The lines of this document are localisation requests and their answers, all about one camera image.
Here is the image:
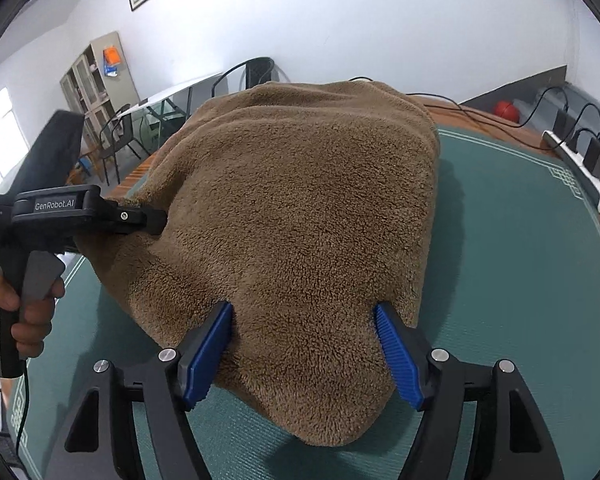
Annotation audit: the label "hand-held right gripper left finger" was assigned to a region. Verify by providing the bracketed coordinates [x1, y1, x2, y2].
[44, 301, 235, 480]

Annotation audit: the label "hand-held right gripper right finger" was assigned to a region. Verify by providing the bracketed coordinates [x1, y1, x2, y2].
[374, 302, 566, 480]

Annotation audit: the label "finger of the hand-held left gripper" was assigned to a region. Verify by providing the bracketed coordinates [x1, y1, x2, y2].
[101, 200, 168, 236]

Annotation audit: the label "brown fleece garment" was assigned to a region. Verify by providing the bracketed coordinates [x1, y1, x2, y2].
[75, 80, 441, 447]

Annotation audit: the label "person's left hand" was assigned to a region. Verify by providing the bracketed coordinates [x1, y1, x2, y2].
[0, 266, 67, 360]

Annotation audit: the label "green table mat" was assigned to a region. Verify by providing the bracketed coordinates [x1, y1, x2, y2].
[0, 127, 600, 480]

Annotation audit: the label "glass top table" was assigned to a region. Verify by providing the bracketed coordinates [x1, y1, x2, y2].
[112, 72, 226, 127]

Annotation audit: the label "beige glass-door cabinet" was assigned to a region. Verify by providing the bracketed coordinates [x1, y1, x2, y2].
[60, 31, 141, 137]

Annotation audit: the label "orange and blue sign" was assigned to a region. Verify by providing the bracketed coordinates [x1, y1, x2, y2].
[102, 46, 122, 79]

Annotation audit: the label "white power strip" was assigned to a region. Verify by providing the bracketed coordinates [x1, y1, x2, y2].
[542, 130, 600, 222]

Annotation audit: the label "red ball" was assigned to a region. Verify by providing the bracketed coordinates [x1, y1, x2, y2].
[495, 101, 521, 124]

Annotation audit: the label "black power adapter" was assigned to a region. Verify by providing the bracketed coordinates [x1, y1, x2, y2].
[553, 110, 574, 147]
[583, 137, 600, 177]

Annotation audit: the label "black metal frame chair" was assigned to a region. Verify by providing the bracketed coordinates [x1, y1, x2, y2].
[97, 105, 147, 187]

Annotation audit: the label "dark gripper cable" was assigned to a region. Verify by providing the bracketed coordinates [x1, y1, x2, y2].
[9, 360, 32, 463]

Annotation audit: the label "black cables on table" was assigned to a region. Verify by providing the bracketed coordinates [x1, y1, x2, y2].
[350, 77, 542, 137]

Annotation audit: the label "black adapter cable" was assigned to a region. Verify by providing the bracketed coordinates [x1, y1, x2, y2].
[516, 85, 571, 129]
[562, 103, 600, 153]

